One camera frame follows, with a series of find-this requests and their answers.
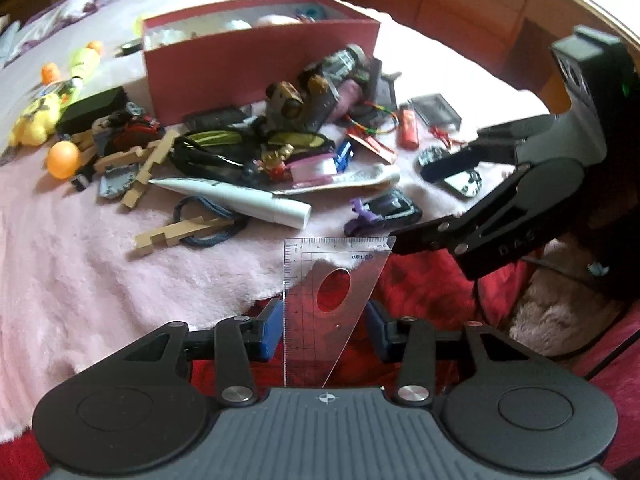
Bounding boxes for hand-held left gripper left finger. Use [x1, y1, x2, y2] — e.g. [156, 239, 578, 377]
[122, 299, 286, 406]

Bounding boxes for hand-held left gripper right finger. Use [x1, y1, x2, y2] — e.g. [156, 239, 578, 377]
[366, 300, 531, 406]

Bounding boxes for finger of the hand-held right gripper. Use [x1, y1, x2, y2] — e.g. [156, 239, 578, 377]
[421, 115, 566, 183]
[390, 162, 531, 257]

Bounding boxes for clear set square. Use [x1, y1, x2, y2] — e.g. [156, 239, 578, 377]
[283, 236, 397, 389]

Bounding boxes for red cardboard box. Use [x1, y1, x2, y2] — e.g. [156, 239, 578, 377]
[141, 0, 382, 127]

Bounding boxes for black silver gadget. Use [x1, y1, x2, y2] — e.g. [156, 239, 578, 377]
[442, 168, 484, 200]

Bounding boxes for small black gadget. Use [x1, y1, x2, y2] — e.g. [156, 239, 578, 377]
[417, 144, 452, 169]

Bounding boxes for red blanket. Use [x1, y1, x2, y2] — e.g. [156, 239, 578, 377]
[0, 242, 640, 480]

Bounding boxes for purple black toy car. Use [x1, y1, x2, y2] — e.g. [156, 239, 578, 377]
[343, 188, 424, 237]

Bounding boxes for clear plastic case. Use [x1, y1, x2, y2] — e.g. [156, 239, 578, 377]
[408, 92, 462, 134]

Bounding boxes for red lighter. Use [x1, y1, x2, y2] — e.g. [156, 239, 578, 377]
[397, 105, 420, 150]

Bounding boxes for red paper packet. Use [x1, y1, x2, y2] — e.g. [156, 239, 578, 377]
[347, 130, 399, 167]

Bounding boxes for flat silver tube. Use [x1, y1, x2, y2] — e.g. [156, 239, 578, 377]
[272, 163, 402, 197]

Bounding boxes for dark grey plastic stand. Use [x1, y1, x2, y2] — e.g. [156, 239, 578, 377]
[369, 57, 402, 113]

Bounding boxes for pink pouch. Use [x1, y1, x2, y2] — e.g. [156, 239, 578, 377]
[334, 80, 368, 117]

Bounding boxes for white tube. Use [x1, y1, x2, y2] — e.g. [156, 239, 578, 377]
[149, 176, 313, 229]

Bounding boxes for beige fluffy cushion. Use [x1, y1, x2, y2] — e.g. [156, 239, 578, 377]
[509, 239, 627, 362]

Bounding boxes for pink eraser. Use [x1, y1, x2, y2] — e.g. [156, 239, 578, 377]
[291, 155, 339, 184]

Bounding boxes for wooden puzzle piece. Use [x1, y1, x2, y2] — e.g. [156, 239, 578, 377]
[131, 215, 236, 257]
[94, 128, 182, 212]

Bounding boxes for wooden dresser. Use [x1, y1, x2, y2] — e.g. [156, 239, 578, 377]
[304, 0, 640, 113]

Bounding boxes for small toy figure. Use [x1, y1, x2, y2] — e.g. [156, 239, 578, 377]
[259, 143, 297, 182]

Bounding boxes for pink fluffy blanket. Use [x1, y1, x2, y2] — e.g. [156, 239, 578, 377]
[0, 10, 551, 443]

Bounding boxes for brown toy robot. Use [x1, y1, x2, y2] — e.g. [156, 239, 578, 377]
[264, 79, 342, 134]

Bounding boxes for black goggles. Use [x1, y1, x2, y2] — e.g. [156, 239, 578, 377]
[170, 126, 337, 182]

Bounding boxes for grey plastic toy part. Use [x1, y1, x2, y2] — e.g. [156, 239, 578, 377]
[97, 163, 139, 199]

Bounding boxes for black flat wallet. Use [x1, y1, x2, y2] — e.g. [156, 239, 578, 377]
[182, 104, 252, 132]

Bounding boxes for pink plush toy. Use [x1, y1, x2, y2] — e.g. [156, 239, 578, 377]
[256, 12, 297, 27]

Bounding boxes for black rectangular case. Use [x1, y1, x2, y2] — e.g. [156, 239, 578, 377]
[55, 86, 130, 134]

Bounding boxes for yellow plush bear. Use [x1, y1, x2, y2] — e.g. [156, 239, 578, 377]
[9, 94, 64, 148]

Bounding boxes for red string charm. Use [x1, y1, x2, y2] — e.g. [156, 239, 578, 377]
[429, 125, 464, 149]

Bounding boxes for black cable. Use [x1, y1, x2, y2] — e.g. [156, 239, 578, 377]
[471, 255, 640, 382]

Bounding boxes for dark blue hair tie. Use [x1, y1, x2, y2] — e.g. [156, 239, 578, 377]
[172, 195, 252, 249]

